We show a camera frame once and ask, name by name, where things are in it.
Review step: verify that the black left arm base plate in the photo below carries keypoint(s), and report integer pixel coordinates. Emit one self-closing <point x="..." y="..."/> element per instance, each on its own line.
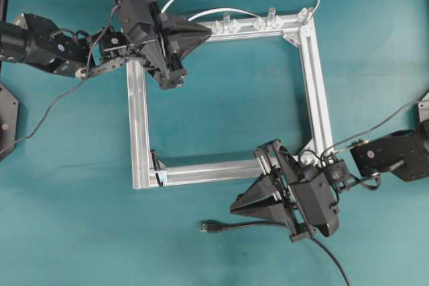
<point x="9" y="118"/>

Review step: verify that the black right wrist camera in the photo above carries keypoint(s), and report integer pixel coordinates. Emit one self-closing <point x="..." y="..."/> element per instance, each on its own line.
<point x="315" y="200"/>

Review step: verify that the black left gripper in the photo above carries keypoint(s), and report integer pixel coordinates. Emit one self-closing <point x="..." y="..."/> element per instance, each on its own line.
<point x="181" y="36"/>

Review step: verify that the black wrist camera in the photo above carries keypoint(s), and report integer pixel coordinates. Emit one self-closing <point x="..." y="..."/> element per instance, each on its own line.
<point x="315" y="200"/>
<point x="136" y="21"/>

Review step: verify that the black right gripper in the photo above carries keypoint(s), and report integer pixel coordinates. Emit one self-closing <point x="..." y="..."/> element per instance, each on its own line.
<point x="269" y="195"/>

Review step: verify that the clear plastic clip post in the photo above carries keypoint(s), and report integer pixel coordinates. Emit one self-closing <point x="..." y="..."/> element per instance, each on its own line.
<point x="227" y="25"/>
<point x="271" y="21"/>

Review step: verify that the small blue white tag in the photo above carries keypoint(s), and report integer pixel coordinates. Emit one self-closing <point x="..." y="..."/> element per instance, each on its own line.
<point x="163" y="176"/>

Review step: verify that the silver aluminium extrusion frame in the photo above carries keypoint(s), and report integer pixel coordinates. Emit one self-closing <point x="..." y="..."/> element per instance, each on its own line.
<point x="299" y="30"/>

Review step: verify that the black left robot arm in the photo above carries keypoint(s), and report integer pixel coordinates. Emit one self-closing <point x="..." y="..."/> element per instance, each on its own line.
<point x="40" y="43"/>

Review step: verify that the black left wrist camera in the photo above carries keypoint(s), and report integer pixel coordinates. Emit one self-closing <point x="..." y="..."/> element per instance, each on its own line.
<point x="136" y="21"/>

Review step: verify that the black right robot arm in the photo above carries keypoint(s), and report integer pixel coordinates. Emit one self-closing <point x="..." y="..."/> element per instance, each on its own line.
<point x="402" y="153"/>

